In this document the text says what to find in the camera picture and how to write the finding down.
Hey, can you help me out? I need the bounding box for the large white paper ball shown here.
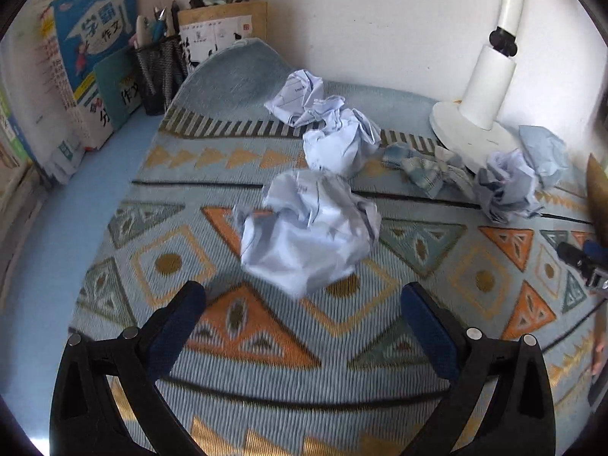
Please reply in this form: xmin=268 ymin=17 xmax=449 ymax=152
xmin=233 ymin=168 xmax=382 ymax=298

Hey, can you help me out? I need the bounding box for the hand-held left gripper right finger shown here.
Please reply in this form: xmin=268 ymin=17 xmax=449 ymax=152
xmin=400 ymin=281 xmax=556 ymax=456

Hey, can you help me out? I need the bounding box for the white desk lamp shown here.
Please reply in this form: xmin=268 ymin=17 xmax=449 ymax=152
xmin=430 ymin=0 xmax=530 ymax=174

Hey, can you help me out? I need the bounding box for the person's right hand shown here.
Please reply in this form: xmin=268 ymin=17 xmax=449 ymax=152
xmin=590 ymin=313 xmax=608 ymax=376

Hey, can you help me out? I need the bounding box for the patterned woven mat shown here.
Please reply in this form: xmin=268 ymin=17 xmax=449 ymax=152
xmin=66 ymin=38 xmax=608 ymax=456

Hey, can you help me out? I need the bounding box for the teal thin book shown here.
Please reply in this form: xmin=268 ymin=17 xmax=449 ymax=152
xmin=92 ymin=50 xmax=143 ymax=129

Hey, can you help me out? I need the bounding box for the crumpled light blue paper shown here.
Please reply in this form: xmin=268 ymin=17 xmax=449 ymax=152
xmin=518 ymin=125 xmax=571 ymax=188

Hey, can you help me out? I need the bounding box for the blue cartoon cover book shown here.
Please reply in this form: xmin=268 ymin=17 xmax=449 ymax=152
xmin=37 ymin=0 xmax=138 ymax=150

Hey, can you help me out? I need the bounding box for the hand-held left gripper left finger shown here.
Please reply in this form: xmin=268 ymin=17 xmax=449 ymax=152
xmin=49 ymin=280 xmax=207 ymax=456

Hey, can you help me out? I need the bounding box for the row of upright books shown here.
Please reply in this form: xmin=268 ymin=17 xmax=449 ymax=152
xmin=0 ymin=81 xmax=36 ymax=172

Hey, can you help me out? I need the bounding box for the brown cardboard box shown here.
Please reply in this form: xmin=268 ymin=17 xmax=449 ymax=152
xmin=586 ymin=154 xmax=608 ymax=229

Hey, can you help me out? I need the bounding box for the plaid fabric bow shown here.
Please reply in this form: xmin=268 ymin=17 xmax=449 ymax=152
xmin=382 ymin=142 xmax=476 ymax=199

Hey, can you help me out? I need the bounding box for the cardboard stationery box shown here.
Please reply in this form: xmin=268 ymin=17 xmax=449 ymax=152
xmin=177 ymin=1 xmax=268 ymax=74

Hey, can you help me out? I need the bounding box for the bundle of pens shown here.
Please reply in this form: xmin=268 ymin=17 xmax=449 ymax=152
xmin=130 ymin=1 xmax=181 ymax=51

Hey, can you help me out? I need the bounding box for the stack of flat books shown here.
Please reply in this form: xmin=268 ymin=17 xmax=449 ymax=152
xmin=0 ymin=166 xmax=48 ymax=267

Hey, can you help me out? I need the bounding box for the black mesh pen holder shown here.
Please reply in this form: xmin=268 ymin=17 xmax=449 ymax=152
xmin=132 ymin=33 xmax=188 ymax=116

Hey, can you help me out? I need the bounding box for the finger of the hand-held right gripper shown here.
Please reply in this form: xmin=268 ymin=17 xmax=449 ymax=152
xmin=557 ymin=240 xmax=608 ymax=291

